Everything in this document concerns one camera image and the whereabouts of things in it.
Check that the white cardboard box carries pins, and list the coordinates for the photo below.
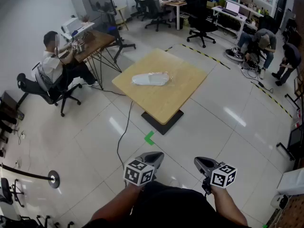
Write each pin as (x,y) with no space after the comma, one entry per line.
(293,180)

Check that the black monitor stand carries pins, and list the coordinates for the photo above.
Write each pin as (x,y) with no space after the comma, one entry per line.
(116,34)

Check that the person's left forearm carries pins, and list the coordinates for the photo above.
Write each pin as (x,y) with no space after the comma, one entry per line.
(116,203)

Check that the wooden desk with black legs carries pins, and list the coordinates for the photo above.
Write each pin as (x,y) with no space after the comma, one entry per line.
(99,40)

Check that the yellow-black floor tape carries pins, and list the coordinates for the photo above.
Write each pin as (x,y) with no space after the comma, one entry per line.
(273,98)
(202,53)

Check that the wooden-top desk with white legs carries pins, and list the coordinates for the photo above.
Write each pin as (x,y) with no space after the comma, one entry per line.
(177,4)

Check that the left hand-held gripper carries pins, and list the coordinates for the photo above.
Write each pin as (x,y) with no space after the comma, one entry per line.
(139,173)

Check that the person's black clothing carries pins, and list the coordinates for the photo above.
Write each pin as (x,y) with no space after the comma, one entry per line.
(175,205)

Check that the laptop with pink screen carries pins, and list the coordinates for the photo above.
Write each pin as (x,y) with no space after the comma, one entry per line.
(232,7)

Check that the white printer cabinet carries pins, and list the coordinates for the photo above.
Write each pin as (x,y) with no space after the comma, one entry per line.
(73,26)

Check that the person's right forearm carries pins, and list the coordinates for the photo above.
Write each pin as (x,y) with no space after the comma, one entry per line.
(228,205)

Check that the black office chair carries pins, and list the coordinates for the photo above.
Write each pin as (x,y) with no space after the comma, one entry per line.
(154,6)
(40,89)
(137,1)
(199,11)

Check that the small white device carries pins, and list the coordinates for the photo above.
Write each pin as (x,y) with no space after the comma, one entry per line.
(280,201)

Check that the green floor tape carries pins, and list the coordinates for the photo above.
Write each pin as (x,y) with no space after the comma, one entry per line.
(149,139)

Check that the round floor device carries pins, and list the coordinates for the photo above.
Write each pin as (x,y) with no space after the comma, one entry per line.
(234,54)

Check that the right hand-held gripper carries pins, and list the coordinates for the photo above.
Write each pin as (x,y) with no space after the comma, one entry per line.
(223,176)

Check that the small round side table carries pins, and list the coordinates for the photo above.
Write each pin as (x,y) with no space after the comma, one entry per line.
(122,8)

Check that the black metal stand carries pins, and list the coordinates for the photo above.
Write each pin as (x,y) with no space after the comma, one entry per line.
(295,139)

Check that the black stanchion post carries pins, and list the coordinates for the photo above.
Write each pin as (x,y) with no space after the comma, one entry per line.
(54,179)

